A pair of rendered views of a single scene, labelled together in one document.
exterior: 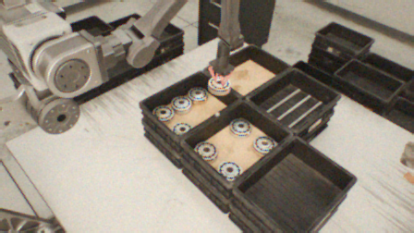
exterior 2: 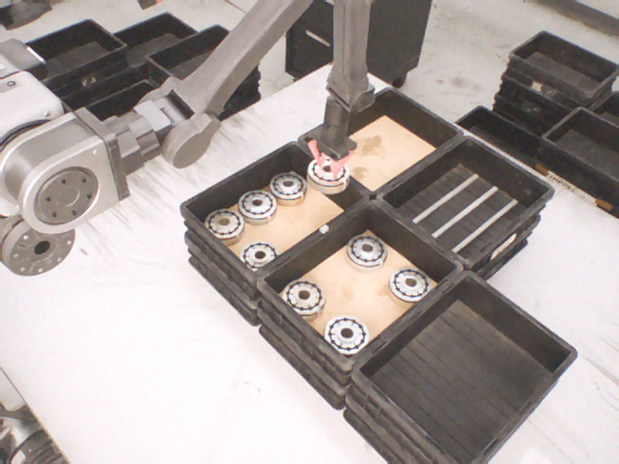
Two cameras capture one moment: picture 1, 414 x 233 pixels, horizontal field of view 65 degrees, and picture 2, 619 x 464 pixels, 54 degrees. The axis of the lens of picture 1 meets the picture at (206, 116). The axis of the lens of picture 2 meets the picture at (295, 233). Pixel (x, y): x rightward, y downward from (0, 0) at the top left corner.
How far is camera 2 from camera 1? 11 cm
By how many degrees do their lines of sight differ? 4
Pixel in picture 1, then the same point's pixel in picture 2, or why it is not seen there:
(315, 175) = (502, 341)
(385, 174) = not seen: outside the picture
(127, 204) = (162, 392)
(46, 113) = (15, 242)
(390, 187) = not seen: outside the picture
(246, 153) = (376, 301)
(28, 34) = not seen: outside the picture
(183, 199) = (262, 382)
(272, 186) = (423, 362)
